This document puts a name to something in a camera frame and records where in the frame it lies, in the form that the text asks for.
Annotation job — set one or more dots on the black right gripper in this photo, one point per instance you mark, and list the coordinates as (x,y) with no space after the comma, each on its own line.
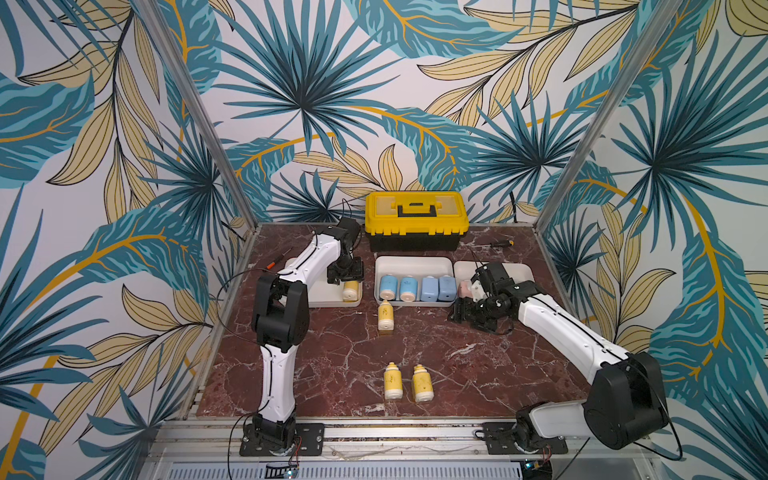
(480,308)

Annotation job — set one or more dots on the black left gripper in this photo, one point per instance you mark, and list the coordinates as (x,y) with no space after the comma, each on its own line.
(357,274)

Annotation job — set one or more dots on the yellow pencil sharpener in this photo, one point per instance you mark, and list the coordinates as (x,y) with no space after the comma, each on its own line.
(422,385)
(393,384)
(350,291)
(385,322)

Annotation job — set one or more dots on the blue pencil sharpener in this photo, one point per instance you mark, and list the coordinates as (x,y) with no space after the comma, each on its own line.
(429,291)
(388,288)
(408,289)
(447,288)

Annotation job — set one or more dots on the blue pencil sharpener bottom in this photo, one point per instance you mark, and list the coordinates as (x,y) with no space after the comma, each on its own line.
(429,291)

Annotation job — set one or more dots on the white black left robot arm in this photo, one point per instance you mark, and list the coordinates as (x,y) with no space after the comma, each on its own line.
(281,319)

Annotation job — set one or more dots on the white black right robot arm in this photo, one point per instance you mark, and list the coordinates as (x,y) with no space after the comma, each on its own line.
(626,400)

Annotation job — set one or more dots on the white left storage tray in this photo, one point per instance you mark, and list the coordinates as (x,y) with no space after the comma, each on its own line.
(321,294)

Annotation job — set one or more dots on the white storage tray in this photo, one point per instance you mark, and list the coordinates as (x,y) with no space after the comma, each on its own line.
(467,270)
(414,266)
(321,294)

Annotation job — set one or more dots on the white right storage tray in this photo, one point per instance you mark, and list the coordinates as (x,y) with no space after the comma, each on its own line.
(467,270)

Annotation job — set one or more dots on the white middle storage tray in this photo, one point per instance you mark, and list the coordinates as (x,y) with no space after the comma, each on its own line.
(414,266)

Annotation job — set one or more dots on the yellow black toolbox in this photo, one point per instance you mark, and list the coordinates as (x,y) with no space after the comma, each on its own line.
(412,221)

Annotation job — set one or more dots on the red black screwdriver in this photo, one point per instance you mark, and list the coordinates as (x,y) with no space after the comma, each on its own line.
(277,259)

